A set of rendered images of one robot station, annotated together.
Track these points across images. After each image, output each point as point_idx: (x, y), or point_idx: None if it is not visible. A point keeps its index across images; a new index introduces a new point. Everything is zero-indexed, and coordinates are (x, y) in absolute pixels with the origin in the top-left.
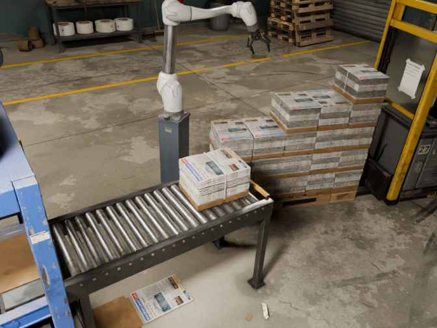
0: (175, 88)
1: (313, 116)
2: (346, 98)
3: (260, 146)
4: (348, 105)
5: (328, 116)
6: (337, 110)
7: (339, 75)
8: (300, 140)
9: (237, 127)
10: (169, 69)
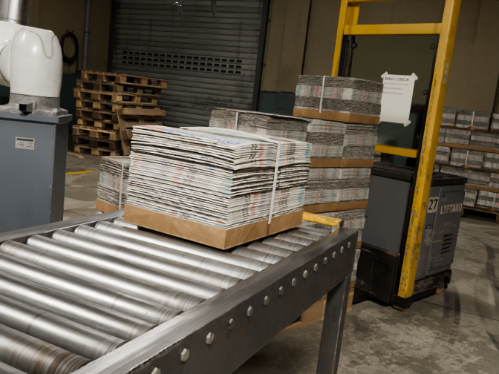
0: (49, 38)
1: (298, 137)
2: (329, 119)
3: None
4: (341, 123)
5: (317, 139)
6: (329, 130)
7: (305, 90)
8: None
9: None
10: (19, 13)
